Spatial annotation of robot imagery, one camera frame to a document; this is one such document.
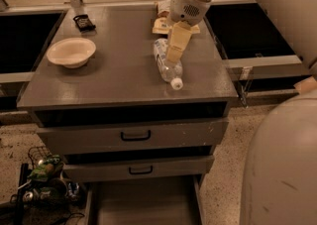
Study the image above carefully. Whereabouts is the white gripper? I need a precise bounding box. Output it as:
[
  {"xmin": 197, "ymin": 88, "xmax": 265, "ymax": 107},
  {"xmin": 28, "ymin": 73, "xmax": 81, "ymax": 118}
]
[{"xmin": 166, "ymin": 0, "xmax": 210, "ymax": 64}]

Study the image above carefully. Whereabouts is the clear plastic water bottle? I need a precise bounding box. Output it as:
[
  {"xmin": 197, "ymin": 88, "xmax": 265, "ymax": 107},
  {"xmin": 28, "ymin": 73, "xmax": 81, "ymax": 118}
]
[{"xmin": 154, "ymin": 38, "xmax": 183, "ymax": 90}]

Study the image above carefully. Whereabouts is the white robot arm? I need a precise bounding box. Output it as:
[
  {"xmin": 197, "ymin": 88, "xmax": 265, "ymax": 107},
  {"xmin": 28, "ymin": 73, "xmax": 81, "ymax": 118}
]
[{"xmin": 168, "ymin": 0, "xmax": 317, "ymax": 225}]

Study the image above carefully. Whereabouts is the grey drawer cabinet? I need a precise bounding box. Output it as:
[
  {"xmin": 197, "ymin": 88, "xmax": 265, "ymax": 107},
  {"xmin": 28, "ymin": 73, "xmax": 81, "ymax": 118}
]
[{"xmin": 17, "ymin": 2, "xmax": 239, "ymax": 225}]

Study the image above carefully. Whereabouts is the grey top drawer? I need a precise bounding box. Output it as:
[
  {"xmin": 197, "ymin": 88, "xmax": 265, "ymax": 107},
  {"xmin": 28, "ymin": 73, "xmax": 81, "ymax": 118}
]
[{"xmin": 38, "ymin": 119, "xmax": 228, "ymax": 155}]

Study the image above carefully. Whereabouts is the grey open bottom drawer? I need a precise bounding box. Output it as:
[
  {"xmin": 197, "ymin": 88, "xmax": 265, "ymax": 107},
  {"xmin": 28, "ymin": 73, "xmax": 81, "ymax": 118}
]
[{"xmin": 82, "ymin": 175, "xmax": 205, "ymax": 225}]

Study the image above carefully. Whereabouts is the grey middle drawer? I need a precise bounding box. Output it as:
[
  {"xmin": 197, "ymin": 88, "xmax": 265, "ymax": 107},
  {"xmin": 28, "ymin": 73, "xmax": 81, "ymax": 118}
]
[{"xmin": 63, "ymin": 156, "xmax": 214, "ymax": 182}]

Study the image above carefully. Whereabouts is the brown and yellow snack bag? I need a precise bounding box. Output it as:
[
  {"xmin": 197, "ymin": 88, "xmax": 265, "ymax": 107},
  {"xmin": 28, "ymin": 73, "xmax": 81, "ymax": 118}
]
[{"xmin": 153, "ymin": 0, "xmax": 200, "ymax": 35}]

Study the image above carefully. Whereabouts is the small black snack packet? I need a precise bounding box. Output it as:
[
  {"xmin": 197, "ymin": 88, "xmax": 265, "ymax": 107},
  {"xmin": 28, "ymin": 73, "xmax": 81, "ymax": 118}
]
[{"xmin": 73, "ymin": 14, "xmax": 96, "ymax": 32}]

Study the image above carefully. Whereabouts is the white bowl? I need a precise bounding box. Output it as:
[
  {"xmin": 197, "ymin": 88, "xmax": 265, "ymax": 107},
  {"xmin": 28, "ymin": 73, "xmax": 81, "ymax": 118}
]
[{"xmin": 47, "ymin": 38, "xmax": 96, "ymax": 68}]

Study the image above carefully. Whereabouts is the cardboard box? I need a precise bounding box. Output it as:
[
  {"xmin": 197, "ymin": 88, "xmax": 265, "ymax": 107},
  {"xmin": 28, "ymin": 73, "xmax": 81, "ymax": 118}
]
[{"xmin": 294, "ymin": 76, "xmax": 317, "ymax": 94}]

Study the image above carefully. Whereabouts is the green chip bag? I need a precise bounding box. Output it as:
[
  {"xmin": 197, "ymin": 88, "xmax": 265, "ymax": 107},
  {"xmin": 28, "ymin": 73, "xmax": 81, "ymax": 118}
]
[{"xmin": 28, "ymin": 155, "xmax": 63, "ymax": 182}]

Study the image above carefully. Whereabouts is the black wire basket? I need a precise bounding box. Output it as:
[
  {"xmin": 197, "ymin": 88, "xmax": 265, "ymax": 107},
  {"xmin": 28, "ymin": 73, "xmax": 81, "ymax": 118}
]
[{"xmin": 10, "ymin": 146, "xmax": 83, "ymax": 205}]

